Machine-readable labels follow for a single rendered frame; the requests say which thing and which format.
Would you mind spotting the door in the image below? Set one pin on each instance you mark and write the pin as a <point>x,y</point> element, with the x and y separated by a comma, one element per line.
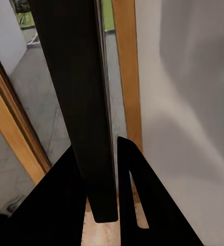
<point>33,133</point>

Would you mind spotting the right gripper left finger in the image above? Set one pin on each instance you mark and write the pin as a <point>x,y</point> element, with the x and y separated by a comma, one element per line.
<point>53,213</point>

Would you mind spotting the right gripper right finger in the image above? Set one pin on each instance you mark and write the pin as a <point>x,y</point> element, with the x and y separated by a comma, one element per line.
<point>167,224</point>

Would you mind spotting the poster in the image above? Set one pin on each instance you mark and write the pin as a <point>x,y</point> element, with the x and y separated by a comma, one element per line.
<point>72,36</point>

